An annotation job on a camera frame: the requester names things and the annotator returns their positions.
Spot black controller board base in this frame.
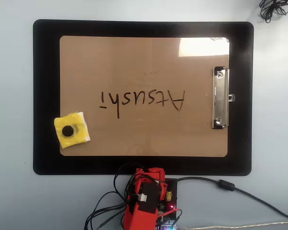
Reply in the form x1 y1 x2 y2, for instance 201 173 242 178
155 178 179 230

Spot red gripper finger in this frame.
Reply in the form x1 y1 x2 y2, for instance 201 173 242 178
158 182 168 201

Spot silver braided cable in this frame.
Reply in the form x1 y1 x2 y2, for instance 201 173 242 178
177 221 288 230

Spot silver metal clipboard clip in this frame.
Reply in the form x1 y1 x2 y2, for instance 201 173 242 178
211 66 236 130

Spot black rectangular desk mat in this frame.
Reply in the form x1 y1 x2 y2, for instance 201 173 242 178
33 19 254 176

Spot brown clipboard with writing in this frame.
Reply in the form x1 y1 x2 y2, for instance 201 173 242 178
59 35 230 158

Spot thin black arm wires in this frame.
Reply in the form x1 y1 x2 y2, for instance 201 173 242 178
84 162 141 230

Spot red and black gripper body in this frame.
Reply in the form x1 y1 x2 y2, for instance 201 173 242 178
135 167 168 184

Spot yellow sponge with black knob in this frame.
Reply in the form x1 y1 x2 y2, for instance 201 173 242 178
54 111 91 150

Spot coiled thin black cable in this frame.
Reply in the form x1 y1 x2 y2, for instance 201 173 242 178
258 0 288 23

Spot black power cable with ferrite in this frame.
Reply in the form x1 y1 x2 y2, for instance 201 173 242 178
175 176 288 220

